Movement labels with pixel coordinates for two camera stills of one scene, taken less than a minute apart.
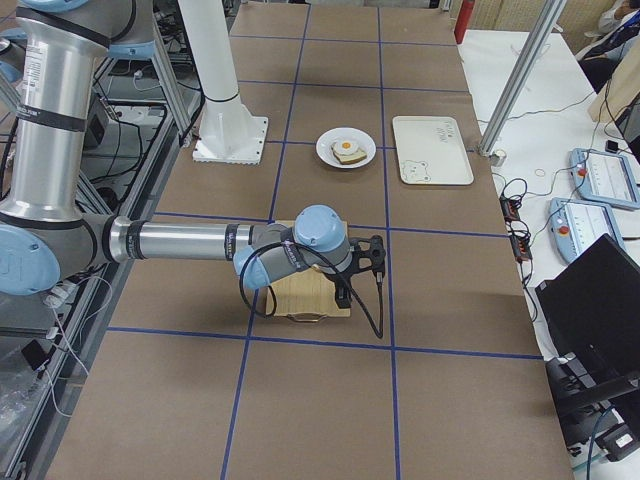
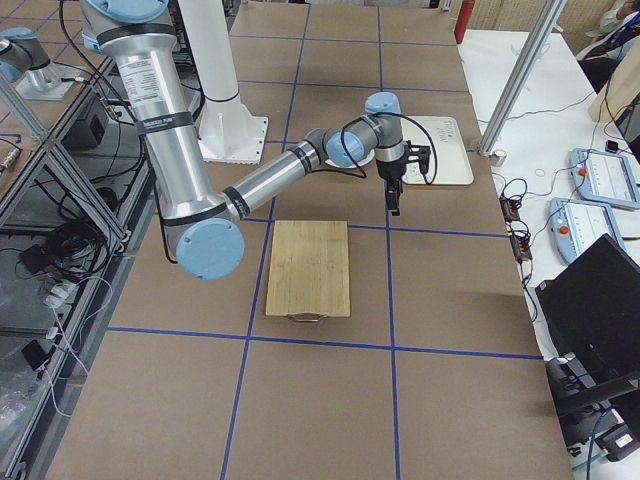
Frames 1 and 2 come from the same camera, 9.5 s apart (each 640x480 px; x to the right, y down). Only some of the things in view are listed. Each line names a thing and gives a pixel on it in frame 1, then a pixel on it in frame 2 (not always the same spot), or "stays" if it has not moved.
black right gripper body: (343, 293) to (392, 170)
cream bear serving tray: (431, 150) stays
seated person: (616, 29) stays
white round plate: (346, 147) stays
